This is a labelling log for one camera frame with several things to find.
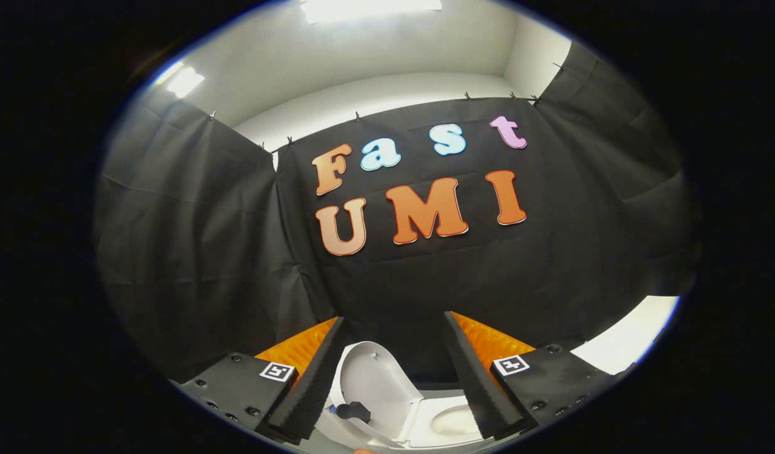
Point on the small ceiling light panel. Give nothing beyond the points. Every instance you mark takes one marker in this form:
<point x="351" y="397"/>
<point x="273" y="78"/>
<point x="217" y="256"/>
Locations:
<point x="185" y="81"/>

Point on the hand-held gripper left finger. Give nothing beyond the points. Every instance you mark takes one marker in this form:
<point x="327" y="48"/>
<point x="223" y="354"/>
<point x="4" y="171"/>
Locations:
<point x="314" y="384"/>

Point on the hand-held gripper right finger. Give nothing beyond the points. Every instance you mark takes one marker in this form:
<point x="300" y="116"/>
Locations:
<point x="475" y="384"/>

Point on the white drawer cabinet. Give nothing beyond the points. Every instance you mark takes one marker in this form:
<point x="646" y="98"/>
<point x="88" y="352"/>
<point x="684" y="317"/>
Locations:
<point x="627" y="334"/>

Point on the black backdrop cloth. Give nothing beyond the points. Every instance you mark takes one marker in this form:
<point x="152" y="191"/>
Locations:
<point x="425" y="277"/>

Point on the large ceiling light panel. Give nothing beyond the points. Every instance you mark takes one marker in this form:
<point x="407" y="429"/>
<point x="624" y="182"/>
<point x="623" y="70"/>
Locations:
<point x="371" y="9"/>

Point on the white toilet lid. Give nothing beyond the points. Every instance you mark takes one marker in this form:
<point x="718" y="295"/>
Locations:
<point x="378" y="384"/>

